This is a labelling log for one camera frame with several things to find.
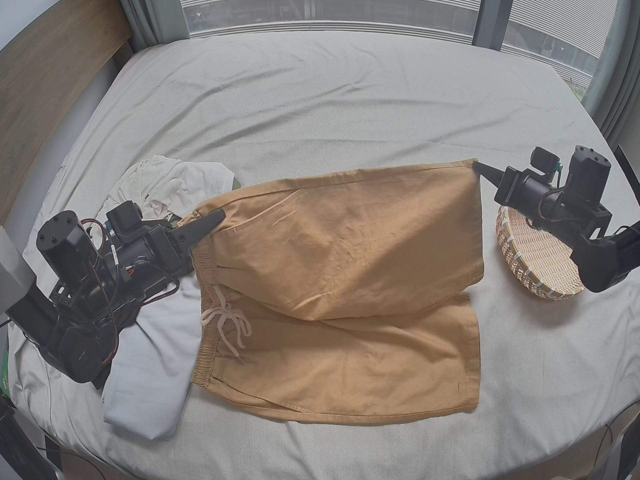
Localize pale grey garment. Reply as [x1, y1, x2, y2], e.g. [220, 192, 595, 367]
[102, 278, 201, 441]

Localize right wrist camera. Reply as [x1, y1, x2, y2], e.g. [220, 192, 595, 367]
[530, 146, 563, 181]

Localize round woven basket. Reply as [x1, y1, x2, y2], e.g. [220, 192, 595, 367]
[495, 204, 587, 299]

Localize white garment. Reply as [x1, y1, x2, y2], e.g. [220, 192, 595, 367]
[107, 154, 237, 219]

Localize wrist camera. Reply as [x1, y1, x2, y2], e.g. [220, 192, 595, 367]
[105, 200, 146, 241]
[530, 146, 563, 181]

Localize grey-green curtain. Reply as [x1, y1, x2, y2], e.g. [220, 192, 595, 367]
[109, 0, 193, 51]
[582, 0, 640, 144]

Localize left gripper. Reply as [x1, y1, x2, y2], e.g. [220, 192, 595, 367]
[116, 225, 193, 281]

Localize black garment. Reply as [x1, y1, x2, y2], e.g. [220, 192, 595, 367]
[92, 295, 148, 391]

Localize bed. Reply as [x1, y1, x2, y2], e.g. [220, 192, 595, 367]
[0, 0, 640, 480]

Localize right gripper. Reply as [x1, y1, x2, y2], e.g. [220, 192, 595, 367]
[494, 166, 553, 219]

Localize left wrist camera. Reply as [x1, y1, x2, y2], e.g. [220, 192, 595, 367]
[105, 200, 146, 241]

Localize tan shorts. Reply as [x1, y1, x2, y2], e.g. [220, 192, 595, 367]
[191, 158, 486, 425]

